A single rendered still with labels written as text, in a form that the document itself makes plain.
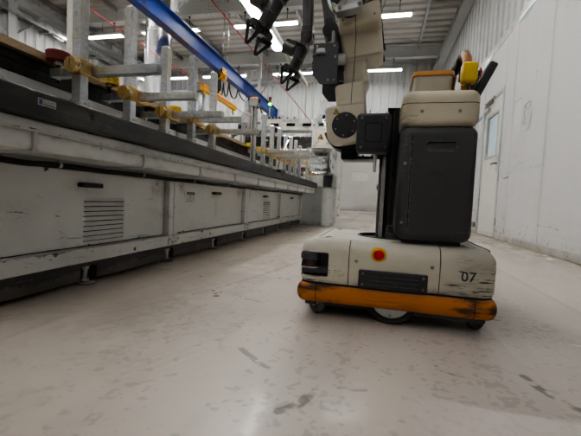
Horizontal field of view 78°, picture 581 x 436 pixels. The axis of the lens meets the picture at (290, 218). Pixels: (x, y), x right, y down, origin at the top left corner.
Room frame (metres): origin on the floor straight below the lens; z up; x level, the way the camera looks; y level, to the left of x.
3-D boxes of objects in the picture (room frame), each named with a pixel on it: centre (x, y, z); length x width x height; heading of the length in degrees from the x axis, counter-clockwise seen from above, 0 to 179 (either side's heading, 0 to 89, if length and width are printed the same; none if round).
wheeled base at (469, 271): (1.51, -0.43, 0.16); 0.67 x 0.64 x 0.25; 76
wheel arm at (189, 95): (1.51, 0.61, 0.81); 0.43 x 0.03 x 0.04; 76
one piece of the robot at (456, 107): (1.48, -0.52, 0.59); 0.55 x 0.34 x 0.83; 166
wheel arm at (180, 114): (1.75, 0.55, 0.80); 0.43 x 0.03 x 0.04; 76
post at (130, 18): (1.48, 0.68, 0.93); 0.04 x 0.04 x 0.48; 76
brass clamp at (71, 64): (1.26, 0.74, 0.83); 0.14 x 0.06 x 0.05; 166
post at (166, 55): (1.73, 0.62, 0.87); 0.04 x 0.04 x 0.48; 76
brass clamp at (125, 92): (1.50, 0.68, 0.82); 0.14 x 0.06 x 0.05; 166
